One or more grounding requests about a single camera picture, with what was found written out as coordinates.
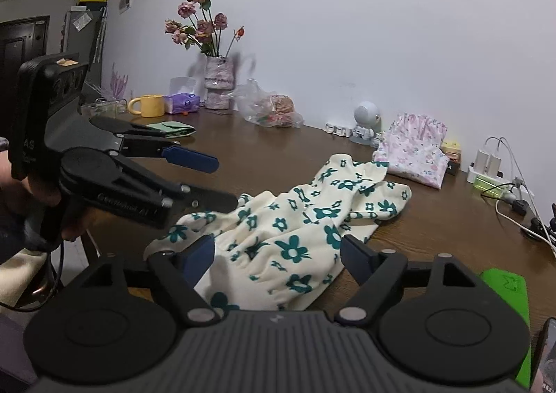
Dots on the cream green-flowered clothes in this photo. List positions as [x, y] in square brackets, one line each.
[282, 236]

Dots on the white charger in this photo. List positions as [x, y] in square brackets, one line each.
[496, 164]
[481, 162]

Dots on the white plastic bracket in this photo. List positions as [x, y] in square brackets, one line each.
[338, 130]

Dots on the black plug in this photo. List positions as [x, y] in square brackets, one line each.
[520, 206]

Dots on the pink floral clothes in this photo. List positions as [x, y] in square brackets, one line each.
[412, 154]

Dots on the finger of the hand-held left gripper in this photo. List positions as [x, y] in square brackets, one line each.
[191, 160]
[213, 201]

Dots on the white power strip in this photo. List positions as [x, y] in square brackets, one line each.
[471, 175]

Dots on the pink knitted vase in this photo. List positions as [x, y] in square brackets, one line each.
[219, 80]

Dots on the dried rose bouquet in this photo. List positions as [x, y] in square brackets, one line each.
[202, 25]

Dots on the yellow mug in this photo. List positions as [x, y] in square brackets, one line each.
[152, 106]

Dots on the bright green mat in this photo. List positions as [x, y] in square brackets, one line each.
[508, 293]

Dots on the yellow snack box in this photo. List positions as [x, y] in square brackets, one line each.
[451, 149]

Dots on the person's left hand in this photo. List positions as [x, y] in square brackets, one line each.
[82, 223]

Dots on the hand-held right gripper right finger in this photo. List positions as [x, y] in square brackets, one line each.
[356, 260]

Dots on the light green pouch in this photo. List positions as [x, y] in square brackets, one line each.
[171, 128]

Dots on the dark wooden door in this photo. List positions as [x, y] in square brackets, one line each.
[21, 54]

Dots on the smartphone with lit screen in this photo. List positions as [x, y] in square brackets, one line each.
[547, 358]

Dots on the cream fleece garment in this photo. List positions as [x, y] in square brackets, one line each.
[21, 275]

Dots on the white round robot toy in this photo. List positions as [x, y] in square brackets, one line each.
[367, 119]

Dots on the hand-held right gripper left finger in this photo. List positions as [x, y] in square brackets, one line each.
[200, 260]

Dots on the purple dried grass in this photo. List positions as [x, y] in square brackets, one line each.
[118, 82]

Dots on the black clip mount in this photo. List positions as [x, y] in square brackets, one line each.
[545, 225]

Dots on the clear plastic snack bag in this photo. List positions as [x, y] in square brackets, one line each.
[273, 108]

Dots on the grey refrigerator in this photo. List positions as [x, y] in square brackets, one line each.
[80, 36]

